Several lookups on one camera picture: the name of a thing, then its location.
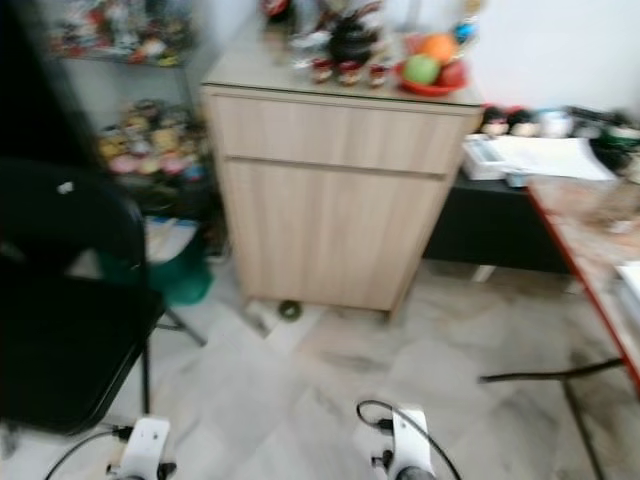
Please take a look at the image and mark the white paper stack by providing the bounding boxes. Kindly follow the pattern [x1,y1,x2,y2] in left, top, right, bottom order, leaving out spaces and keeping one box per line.
[463,134,619,185]

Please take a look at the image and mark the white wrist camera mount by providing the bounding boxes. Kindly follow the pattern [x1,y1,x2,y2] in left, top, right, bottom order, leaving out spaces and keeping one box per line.
[112,416,173,480]
[372,403,436,480]

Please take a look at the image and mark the green bag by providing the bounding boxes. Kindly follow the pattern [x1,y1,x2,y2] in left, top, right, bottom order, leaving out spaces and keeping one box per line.
[100,220,213,307]

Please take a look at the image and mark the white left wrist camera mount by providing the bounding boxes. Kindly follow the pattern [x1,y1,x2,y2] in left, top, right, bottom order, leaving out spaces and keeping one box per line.
[112,416,173,480]

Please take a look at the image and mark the black folding chair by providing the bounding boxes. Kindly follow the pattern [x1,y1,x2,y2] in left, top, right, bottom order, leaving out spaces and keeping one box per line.
[0,158,209,441]

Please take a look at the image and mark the small red tea cup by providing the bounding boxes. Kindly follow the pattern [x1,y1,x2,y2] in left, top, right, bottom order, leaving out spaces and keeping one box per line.
[366,62,390,89]
[337,60,361,87]
[310,58,334,85]

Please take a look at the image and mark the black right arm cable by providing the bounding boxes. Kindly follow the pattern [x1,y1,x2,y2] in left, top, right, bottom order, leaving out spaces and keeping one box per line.
[356,399,463,480]

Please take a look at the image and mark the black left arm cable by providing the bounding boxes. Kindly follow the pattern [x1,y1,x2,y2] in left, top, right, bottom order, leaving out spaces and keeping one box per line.
[45,428,131,480]

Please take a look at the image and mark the light wooden cabinet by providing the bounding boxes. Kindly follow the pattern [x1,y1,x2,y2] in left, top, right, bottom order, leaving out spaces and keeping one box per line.
[202,42,485,313]

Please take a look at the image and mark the red-edged marble table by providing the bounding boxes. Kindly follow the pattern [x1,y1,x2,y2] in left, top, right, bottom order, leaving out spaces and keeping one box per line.
[525,175,640,393]

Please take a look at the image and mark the colourful figurine collection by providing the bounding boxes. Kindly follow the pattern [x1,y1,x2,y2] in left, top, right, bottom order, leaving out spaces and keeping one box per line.
[95,98,211,183]
[50,0,193,67]

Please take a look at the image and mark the red apple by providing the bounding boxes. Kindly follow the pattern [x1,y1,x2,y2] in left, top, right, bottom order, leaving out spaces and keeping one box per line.
[440,60,469,89]

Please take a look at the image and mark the green apple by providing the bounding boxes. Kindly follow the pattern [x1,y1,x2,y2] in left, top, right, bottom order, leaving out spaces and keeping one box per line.
[403,54,442,86]

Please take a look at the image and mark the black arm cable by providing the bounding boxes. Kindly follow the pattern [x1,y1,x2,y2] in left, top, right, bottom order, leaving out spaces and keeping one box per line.
[45,428,131,480]
[356,399,463,480]

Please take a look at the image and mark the thin black metal leg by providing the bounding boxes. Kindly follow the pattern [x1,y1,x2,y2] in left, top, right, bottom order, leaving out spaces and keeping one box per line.
[478,358,626,385]

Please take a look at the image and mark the red fruit bowl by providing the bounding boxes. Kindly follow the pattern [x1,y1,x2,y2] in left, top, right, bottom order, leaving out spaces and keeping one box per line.
[396,60,469,98]

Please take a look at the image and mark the orange fruit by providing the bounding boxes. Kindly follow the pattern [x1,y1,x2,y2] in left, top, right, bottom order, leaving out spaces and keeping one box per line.
[420,32,459,65]

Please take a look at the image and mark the black teapot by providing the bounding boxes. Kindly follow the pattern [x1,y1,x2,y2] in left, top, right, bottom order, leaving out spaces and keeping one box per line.
[326,12,381,67]

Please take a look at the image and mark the black low bench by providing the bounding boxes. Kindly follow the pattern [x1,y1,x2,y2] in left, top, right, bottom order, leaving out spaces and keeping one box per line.
[422,175,573,276]

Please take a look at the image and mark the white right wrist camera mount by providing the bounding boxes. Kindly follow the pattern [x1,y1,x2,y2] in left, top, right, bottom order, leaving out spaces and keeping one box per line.
[372,403,436,480]

